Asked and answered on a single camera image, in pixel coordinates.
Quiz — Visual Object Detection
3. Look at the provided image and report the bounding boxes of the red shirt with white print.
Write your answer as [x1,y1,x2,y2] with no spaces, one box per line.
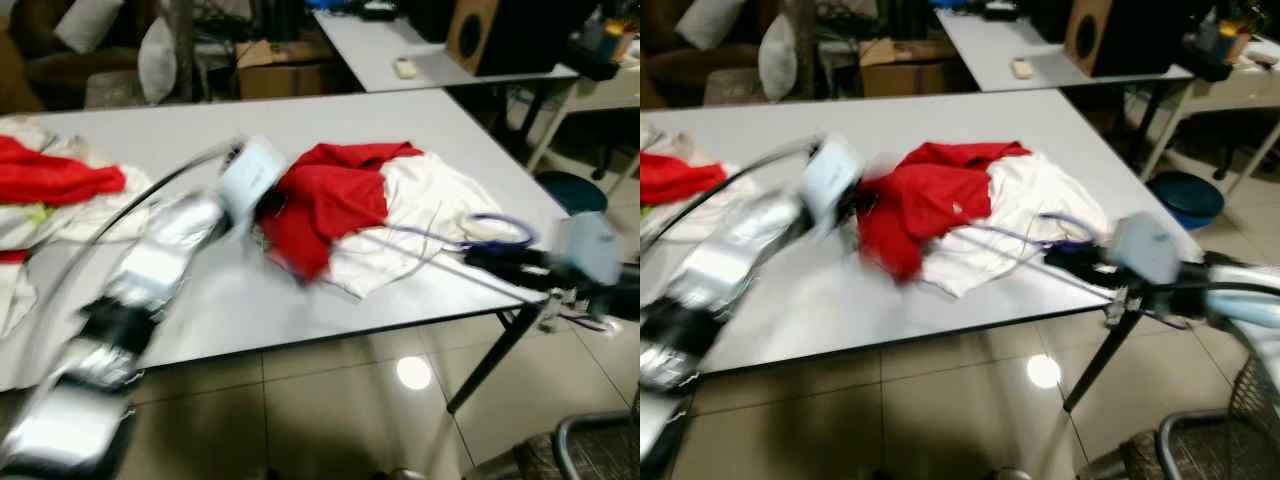
[258,142,426,284]
[858,141,1031,284]

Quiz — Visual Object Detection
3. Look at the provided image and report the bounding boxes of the purple plastic hanger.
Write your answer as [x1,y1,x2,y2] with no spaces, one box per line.
[345,210,611,333]
[950,210,1196,331]

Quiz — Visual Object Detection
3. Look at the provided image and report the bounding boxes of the white shirt with green print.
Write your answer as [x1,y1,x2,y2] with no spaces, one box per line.
[640,130,743,251]
[0,115,156,336]

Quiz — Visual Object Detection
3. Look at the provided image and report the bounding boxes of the white table black legs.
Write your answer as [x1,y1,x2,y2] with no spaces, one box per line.
[640,88,1206,413]
[312,8,583,176]
[935,8,1196,181]
[0,88,573,414]

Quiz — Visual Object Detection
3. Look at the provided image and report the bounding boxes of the dark blue round bin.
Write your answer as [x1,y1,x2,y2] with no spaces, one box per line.
[1147,170,1226,231]
[535,170,608,216]

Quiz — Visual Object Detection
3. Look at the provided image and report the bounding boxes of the cream white garment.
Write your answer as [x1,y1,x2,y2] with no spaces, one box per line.
[325,152,541,299]
[920,152,1113,299]

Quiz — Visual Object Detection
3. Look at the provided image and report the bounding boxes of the brown cardboard box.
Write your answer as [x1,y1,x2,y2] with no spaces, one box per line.
[237,38,336,99]
[860,38,956,98]

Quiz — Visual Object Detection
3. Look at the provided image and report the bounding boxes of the light grey pillow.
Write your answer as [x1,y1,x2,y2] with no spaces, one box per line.
[137,15,179,106]
[675,0,746,51]
[55,0,126,53]
[757,12,799,103]

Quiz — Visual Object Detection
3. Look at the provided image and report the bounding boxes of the brown armchair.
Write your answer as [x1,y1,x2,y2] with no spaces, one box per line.
[640,0,781,109]
[0,0,161,111]

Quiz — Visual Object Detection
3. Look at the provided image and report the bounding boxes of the wooden front black speaker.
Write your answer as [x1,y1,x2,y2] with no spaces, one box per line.
[445,0,601,78]
[1063,0,1216,79]

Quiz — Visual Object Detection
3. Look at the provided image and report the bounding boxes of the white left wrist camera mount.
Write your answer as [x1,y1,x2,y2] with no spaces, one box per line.
[800,137,871,236]
[215,137,291,236]

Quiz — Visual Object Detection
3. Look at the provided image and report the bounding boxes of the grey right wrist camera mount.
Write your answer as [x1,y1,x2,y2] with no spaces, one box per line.
[550,212,623,287]
[1110,212,1181,287]

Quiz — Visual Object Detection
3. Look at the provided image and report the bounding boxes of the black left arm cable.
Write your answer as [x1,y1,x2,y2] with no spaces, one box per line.
[15,140,241,381]
[640,140,821,261]

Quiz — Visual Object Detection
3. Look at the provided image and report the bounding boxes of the mesh chair metal frame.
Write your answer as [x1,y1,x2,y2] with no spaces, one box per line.
[515,410,641,480]
[1120,350,1280,480]

